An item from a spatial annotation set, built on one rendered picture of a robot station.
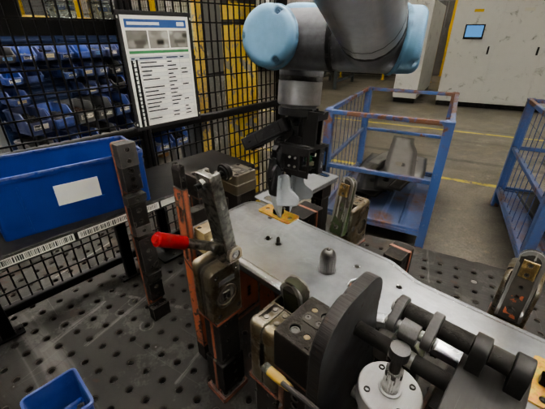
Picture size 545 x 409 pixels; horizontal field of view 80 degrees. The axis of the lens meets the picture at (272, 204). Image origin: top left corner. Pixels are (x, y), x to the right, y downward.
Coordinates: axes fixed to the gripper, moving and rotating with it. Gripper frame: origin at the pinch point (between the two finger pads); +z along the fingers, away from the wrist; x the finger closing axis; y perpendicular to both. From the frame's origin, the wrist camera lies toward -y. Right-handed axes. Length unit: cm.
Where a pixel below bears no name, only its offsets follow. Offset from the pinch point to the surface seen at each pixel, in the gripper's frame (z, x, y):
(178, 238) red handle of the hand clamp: -2.0, -24.2, -1.9
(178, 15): -38, 18, -52
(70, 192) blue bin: 0.7, -23.8, -38.5
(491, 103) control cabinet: 17, 781, -21
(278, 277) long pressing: 9.7, -8.3, 6.0
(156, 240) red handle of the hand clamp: -2.8, -27.4, -2.4
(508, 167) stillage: 42, 288, 38
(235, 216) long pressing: 8.3, 3.5, -15.9
